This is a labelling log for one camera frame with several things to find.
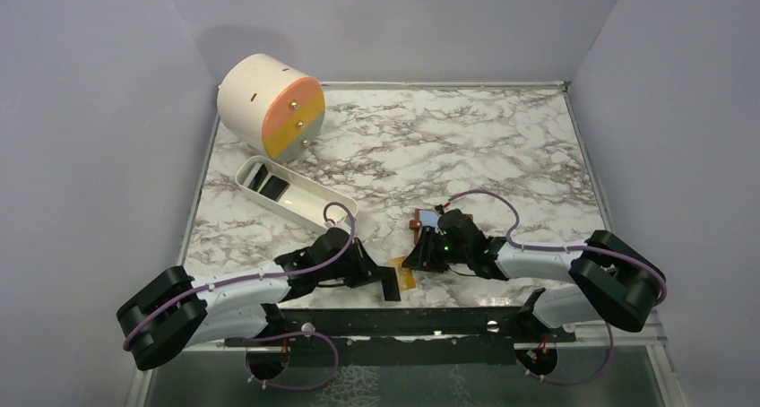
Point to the brown leather card holder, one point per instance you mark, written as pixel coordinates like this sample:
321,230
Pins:
424,226

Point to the white rectangular plastic tray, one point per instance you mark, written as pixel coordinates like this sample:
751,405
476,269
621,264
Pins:
305,200

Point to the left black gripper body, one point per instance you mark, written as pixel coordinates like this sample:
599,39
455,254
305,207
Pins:
352,269

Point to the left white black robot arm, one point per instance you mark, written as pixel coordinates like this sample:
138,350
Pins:
176,310

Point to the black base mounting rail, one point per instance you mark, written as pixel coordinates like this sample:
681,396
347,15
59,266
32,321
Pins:
396,336

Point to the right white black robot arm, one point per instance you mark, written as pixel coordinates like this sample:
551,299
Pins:
604,278

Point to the round cream drawer cabinet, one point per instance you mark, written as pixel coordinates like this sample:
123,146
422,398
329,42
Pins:
272,107

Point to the stack of cards in tray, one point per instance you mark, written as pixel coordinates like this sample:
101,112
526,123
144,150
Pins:
261,181

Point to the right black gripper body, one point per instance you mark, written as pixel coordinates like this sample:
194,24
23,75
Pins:
450,256

